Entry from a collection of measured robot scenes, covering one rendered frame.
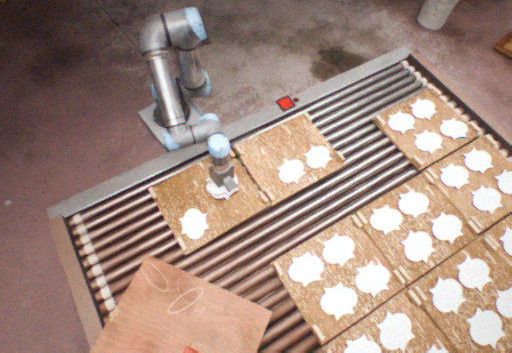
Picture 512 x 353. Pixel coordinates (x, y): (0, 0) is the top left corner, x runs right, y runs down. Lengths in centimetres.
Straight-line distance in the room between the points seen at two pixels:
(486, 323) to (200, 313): 106
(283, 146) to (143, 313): 93
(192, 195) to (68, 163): 161
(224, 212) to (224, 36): 240
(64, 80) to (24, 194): 109
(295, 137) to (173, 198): 64
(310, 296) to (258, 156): 66
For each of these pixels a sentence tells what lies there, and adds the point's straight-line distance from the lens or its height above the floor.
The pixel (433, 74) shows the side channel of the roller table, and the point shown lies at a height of 95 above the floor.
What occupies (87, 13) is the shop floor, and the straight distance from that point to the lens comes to 422.
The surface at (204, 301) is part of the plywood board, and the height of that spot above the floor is 104.
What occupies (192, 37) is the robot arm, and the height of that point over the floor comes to 146.
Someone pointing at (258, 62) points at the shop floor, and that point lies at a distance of 343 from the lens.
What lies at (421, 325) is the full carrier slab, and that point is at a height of 94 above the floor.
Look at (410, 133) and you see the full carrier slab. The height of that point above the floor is 94.
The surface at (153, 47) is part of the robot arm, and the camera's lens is 139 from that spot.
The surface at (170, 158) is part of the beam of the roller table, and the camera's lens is 174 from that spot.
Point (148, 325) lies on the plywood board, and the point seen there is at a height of 104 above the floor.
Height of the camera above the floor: 237
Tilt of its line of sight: 60 degrees down
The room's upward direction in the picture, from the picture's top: 4 degrees clockwise
